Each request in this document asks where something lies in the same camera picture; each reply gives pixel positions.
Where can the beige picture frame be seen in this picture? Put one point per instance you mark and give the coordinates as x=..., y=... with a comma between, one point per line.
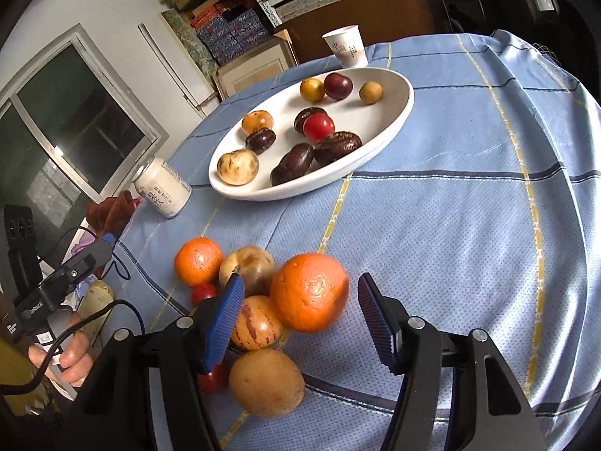
x=253, y=68

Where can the stack of patterned gift boxes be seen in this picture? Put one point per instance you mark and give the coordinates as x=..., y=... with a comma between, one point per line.
x=230, y=33

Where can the striped pepino melon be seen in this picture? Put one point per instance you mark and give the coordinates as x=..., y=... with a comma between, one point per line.
x=257, y=322

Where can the brown wooden board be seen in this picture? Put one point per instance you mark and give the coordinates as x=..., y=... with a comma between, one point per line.
x=399, y=9

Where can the green patterned panel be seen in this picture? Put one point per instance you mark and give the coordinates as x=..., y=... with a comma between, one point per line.
x=188, y=42

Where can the dark purple plum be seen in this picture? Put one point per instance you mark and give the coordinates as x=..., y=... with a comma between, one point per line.
x=338, y=85

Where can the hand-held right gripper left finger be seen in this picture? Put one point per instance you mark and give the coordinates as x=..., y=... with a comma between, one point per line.
x=225, y=319

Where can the white wooden strips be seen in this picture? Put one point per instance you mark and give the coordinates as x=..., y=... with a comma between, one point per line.
x=173, y=70

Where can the tan round pear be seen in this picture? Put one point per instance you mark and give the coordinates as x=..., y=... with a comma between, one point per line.
x=266, y=383

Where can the white oval plate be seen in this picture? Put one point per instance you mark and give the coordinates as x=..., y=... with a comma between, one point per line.
x=281, y=103

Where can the yellow spotted round fruit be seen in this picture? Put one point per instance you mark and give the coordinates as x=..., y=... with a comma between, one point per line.
x=238, y=167

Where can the black flat screen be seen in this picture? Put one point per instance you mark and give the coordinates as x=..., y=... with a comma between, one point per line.
x=493, y=4

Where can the yellow tomato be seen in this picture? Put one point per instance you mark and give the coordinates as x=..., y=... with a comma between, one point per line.
x=312, y=90

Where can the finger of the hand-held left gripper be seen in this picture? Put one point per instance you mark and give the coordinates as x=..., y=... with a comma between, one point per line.
x=108, y=239
x=84, y=263

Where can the beige power strip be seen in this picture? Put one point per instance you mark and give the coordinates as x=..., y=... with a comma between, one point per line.
x=98, y=293

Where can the white drink can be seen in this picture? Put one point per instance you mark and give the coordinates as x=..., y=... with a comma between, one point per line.
x=164, y=190

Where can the white paper cup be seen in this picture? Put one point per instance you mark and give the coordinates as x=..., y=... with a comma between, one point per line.
x=347, y=47

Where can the blue plaid tablecloth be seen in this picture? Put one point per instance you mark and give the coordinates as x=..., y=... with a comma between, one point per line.
x=446, y=221

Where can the red tomato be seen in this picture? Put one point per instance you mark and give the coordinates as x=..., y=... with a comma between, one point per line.
x=213, y=379
x=320, y=128
x=204, y=292

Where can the orange brown tomato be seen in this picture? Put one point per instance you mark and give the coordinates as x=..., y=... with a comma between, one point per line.
x=257, y=121

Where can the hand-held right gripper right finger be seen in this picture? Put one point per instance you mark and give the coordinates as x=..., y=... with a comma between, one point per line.
x=378, y=324

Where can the white framed window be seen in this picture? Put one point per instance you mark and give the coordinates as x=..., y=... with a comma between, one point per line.
x=94, y=117

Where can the small brown longan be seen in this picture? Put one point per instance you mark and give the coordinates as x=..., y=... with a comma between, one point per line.
x=371, y=92

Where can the person's left hand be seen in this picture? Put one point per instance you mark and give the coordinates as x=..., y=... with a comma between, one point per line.
x=77, y=352

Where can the brown crumpled cloth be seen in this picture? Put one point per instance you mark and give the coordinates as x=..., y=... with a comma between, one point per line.
x=105, y=211

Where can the beige round fruit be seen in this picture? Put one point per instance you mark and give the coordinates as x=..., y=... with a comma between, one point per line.
x=247, y=268

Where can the orange tangerine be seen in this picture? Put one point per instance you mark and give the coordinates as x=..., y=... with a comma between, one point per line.
x=310, y=291
x=198, y=261

